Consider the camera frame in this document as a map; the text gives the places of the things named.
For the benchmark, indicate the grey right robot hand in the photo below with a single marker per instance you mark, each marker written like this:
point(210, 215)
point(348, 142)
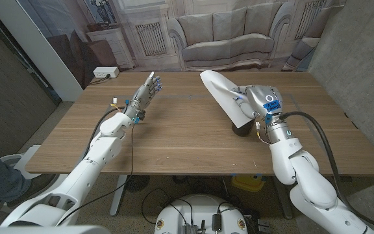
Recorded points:
point(265, 100)

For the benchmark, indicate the printed living room backdrop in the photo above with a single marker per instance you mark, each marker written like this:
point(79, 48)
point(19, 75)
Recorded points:
point(226, 35)

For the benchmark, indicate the grey table leg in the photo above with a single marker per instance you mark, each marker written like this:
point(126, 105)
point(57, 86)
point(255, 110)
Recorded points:
point(284, 201)

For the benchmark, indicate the round black floor fan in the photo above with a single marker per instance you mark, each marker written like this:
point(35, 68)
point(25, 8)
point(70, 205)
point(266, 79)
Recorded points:
point(137, 182)

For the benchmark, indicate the black mug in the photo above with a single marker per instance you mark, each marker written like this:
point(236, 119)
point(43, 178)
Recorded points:
point(242, 131)

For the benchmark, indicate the white paper sheet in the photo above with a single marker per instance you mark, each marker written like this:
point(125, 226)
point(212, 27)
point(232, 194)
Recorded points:
point(221, 91)

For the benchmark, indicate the yellow object under table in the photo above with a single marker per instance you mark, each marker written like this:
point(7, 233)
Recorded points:
point(247, 182)

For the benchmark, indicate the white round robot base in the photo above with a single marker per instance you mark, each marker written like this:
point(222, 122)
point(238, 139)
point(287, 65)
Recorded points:
point(200, 208)

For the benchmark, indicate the white chair base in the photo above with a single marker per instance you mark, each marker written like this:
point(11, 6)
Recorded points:
point(28, 162)

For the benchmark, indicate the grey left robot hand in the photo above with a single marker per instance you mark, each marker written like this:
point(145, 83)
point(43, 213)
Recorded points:
point(144, 94)

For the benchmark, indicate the white table leg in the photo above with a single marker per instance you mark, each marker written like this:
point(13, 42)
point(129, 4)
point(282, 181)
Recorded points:
point(118, 195)

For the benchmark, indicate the white power strip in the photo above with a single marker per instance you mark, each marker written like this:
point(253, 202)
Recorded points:
point(106, 71)

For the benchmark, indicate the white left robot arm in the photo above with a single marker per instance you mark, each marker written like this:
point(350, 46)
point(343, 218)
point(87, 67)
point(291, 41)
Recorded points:
point(93, 162)

